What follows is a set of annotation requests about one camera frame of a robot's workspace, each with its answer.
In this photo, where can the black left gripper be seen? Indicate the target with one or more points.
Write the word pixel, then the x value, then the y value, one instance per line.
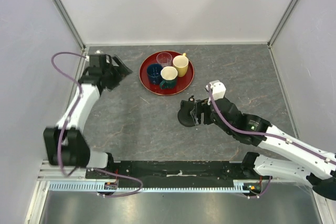
pixel 120 72

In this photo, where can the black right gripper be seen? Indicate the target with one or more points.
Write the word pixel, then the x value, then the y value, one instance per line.
pixel 202 106

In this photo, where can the black phone stand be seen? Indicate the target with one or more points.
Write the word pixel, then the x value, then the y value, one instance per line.
pixel 184 114

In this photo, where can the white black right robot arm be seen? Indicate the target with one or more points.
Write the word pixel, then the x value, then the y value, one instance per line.
pixel 304 163

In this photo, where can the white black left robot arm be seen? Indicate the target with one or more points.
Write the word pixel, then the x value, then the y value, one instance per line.
pixel 65 143

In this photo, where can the dark blue mug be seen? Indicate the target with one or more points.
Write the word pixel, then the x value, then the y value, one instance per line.
pixel 154 73

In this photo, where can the clear drinking glass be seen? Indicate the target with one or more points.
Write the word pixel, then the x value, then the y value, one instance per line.
pixel 164 59

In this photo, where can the green mug cream inside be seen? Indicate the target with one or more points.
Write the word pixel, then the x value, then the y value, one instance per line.
pixel 169 78

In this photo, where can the yellow mug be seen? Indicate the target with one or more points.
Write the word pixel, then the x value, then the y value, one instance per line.
pixel 180 63

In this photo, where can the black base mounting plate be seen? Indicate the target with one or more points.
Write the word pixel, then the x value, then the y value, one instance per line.
pixel 184 173

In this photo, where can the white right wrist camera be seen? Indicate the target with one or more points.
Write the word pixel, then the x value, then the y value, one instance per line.
pixel 216 90

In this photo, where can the left aluminium frame post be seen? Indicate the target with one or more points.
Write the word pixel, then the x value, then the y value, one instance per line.
pixel 69 23

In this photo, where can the aluminium front frame rail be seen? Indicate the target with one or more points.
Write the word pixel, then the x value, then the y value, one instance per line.
pixel 49 172

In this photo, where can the blue slotted cable duct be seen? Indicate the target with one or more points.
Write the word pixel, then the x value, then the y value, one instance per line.
pixel 105 187

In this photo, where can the aluminium frame corner post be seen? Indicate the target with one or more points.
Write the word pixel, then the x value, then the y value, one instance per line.
pixel 286 15

